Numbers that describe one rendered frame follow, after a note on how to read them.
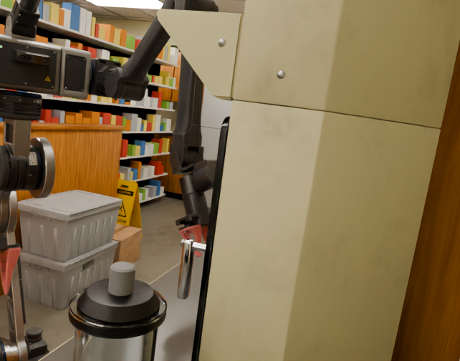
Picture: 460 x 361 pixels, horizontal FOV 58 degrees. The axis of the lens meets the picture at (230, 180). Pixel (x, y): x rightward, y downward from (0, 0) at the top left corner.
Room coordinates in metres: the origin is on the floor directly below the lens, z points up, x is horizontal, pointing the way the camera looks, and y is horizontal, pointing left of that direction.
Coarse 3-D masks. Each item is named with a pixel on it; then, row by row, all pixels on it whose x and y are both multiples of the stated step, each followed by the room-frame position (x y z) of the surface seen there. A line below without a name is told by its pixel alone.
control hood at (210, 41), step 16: (160, 16) 0.53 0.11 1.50; (176, 16) 0.53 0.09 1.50; (192, 16) 0.52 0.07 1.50; (208, 16) 0.52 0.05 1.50; (224, 16) 0.51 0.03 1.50; (240, 16) 0.50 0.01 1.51; (176, 32) 0.53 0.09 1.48; (192, 32) 0.52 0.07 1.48; (208, 32) 0.51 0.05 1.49; (224, 32) 0.51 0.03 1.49; (240, 32) 0.50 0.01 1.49; (192, 48) 0.52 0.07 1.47; (208, 48) 0.51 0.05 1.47; (224, 48) 0.51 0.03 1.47; (192, 64) 0.52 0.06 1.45; (208, 64) 0.51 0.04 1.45; (224, 64) 0.51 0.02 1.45; (208, 80) 0.51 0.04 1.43; (224, 80) 0.51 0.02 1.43; (224, 96) 0.50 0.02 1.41
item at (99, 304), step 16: (112, 272) 0.43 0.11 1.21; (128, 272) 0.43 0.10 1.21; (96, 288) 0.44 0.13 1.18; (112, 288) 0.43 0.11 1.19; (128, 288) 0.43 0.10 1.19; (144, 288) 0.45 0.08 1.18; (80, 304) 0.41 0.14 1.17; (96, 304) 0.40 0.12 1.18; (112, 304) 0.40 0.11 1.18; (128, 304) 0.41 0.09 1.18; (144, 304) 0.42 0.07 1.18; (112, 320) 0.39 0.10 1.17; (128, 320) 0.40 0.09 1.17
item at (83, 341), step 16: (160, 304) 0.45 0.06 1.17; (80, 320) 0.39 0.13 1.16; (96, 320) 0.39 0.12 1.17; (144, 320) 0.41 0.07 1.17; (80, 336) 0.40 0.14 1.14; (96, 336) 0.39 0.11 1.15; (128, 336) 0.39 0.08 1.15; (144, 336) 0.41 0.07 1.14; (80, 352) 0.40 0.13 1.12; (96, 352) 0.39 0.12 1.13; (112, 352) 0.39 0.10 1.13; (128, 352) 0.40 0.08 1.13; (144, 352) 0.41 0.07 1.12
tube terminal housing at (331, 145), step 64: (256, 0) 0.50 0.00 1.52; (320, 0) 0.48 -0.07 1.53; (384, 0) 0.49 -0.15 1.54; (448, 0) 0.54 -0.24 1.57; (256, 64) 0.49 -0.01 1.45; (320, 64) 0.47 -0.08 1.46; (384, 64) 0.50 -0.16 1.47; (448, 64) 0.55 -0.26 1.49; (256, 128) 0.49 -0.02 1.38; (320, 128) 0.47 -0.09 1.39; (384, 128) 0.51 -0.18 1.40; (256, 192) 0.49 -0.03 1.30; (320, 192) 0.47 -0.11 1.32; (384, 192) 0.52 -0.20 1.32; (256, 256) 0.48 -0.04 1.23; (320, 256) 0.48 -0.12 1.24; (384, 256) 0.53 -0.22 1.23; (256, 320) 0.48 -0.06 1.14; (320, 320) 0.49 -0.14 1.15; (384, 320) 0.54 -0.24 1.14
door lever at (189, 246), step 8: (184, 240) 0.57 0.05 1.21; (192, 240) 0.57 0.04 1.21; (184, 248) 0.56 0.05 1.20; (192, 248) 0.56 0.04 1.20; (200, 248) 0.56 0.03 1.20; (184, 256) 0.56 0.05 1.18; (192, 256) 0.56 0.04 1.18; (184, 264) 0.56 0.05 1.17; (192, 264) 0.57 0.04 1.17; (184, 272) 0.56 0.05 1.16; (184, 280) 0.56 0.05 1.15; (184, 288) 0.56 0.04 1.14; (184, 296) 0.56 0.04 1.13
